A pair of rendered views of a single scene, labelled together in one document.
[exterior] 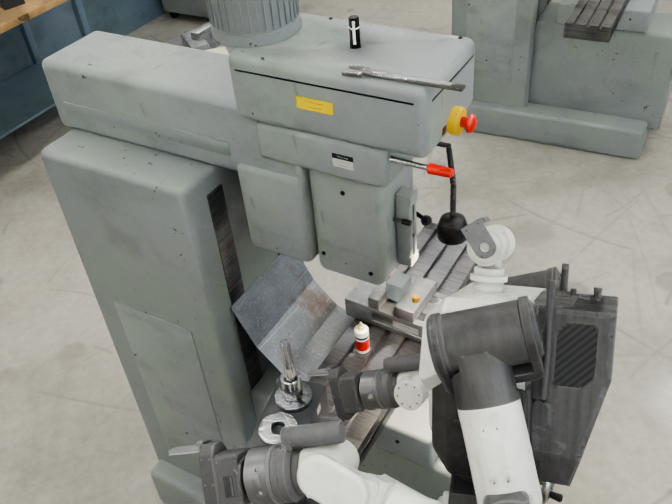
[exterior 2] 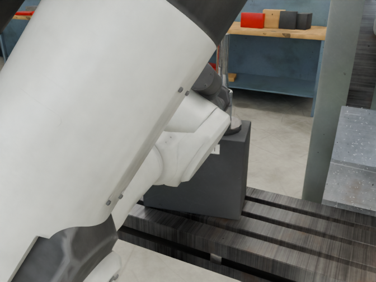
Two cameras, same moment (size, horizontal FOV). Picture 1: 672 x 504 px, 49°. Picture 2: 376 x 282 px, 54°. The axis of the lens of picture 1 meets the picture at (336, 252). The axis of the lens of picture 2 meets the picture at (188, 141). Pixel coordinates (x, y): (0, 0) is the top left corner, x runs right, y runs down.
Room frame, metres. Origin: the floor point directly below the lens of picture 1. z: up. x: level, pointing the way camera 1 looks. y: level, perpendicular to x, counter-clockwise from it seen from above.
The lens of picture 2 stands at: (1.00, -0.58, 1.45)
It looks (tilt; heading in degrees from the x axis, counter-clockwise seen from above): 24 degrees down; 82
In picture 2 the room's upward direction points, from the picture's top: straight up
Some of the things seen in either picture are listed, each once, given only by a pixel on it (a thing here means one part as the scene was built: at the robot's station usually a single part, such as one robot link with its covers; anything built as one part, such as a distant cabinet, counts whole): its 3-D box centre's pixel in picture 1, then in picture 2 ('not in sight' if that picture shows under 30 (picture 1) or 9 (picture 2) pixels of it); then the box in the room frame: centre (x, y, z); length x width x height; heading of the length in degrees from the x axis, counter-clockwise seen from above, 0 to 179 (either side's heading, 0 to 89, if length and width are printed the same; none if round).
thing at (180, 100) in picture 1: (190, 102); not in sight; (1.74, 0.33, 1.66); 0.80 x 0.23 x 0.20; 57
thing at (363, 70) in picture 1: (403, 78); not in sight; (1.29, -0.16, 1.89); 0.24 x 0.04 x 0.01; 58
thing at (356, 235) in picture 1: (364, 207); not in sight; (1.47, -0.08, 1.47); 0.21 x 0.19 x 0.32; 147
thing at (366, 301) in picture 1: (408, 304); not in sight; (1.58, -0.20, 1.02); 0.35 x 0.15 x 0.11; 54
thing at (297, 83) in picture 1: (351, 78); not in sight; (1.48, -0.07, 1.81); 0.47 x 0.26 x 0.16; 57
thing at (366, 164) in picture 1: (345, 129); not in sight; (1.49, -0.05, 1.68); 0.34 x 0.24 x 0.10; 57
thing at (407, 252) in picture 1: (407, 227); not in sight; (1.41, -0.18, 1.44); 0.04 x 0.04 x 0.21; 57
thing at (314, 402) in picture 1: (291, 437); (196, 161); (1.12, 0.15, 1.07); 0.22 x 0.12 x 0.20; 158
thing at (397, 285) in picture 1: (398, 286); not in sight; (1.60, -0.17, 1.08); 0.06 x 0.05 x 0.06; 144
